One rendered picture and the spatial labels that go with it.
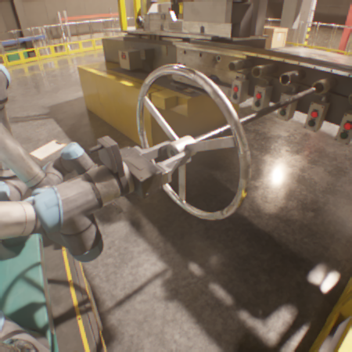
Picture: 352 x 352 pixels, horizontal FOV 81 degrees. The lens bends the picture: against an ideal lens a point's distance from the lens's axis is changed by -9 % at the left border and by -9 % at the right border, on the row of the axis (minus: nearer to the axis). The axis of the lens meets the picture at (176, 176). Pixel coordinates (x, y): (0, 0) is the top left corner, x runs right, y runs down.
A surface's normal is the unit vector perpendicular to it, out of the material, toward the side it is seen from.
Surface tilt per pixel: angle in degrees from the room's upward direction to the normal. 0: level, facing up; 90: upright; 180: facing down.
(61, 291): 0
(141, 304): 0
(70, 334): 0
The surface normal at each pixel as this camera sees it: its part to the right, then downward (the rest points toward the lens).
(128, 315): -0.02, -0.79
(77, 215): 0.64, 0.47
